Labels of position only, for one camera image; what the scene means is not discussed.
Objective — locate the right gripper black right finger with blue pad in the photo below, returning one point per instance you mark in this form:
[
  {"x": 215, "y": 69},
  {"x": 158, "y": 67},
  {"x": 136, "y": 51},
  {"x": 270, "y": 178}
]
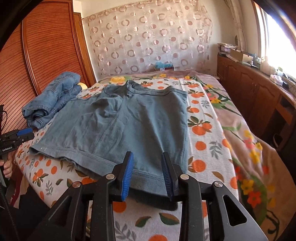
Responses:
[{"x": 183, "y": 188}]

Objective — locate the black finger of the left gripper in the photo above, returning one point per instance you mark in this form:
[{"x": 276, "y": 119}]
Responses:
[{"x": 25, "y": 135}]

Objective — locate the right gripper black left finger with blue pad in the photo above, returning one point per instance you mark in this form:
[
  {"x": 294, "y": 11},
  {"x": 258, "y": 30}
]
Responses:
[{"x": 113, "y": 187}]

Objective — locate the grey-blue denim shorts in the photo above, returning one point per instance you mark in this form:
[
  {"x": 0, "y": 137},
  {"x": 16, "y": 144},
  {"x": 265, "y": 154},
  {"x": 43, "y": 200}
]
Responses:
[{"x": 95, "y": 133}]

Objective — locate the person's left hand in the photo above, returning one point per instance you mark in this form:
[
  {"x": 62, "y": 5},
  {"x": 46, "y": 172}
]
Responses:
[{"x": 7, "y": 165}]

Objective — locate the orange print white blanket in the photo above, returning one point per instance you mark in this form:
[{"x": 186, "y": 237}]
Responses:
[{"x": 44, "y": 179}]

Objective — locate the folded blue jeans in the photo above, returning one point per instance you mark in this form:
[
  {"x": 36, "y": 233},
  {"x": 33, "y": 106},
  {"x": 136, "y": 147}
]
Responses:
[{"x": 54, "y": 97}]

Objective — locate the yellow plush toy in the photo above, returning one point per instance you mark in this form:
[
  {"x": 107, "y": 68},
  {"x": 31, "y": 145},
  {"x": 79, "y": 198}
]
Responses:
[{"x": 83, "y": 86}]

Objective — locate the pink floral bedspread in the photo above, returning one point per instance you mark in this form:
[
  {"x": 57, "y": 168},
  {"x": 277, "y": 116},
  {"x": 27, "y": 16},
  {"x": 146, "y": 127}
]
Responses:
[{"x": 264, "y": 184}]

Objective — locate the brown louvered wooden wardrobe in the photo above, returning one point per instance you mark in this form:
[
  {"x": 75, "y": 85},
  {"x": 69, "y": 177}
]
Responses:
[{"x": 47, "y": 42}]

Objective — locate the brown wooden side cabinet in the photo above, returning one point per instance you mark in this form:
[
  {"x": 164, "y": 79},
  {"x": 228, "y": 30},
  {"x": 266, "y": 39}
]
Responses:
[{"x": 268, "y": 109}]

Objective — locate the blue item on box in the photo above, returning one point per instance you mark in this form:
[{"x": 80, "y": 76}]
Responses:
[{"x": 159, "y": 66}]

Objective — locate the cardboard box on cabinet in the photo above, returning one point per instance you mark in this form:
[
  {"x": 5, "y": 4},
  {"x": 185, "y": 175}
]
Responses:
[{"x": 240, "y": 56}]

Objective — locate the sheer circle pattern curtain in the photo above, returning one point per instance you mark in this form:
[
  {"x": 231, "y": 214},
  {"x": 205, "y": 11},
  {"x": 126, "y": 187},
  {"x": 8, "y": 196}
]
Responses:
[{"x": 131, "y": 38}]

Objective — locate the stack of papers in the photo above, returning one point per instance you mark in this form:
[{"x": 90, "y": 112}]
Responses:
[{"x": 226, "y": 48}]

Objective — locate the white bottle by window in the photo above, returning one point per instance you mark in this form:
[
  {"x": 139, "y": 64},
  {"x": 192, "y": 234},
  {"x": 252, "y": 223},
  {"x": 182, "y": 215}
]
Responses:
[{"x": 267, "y": 69}]

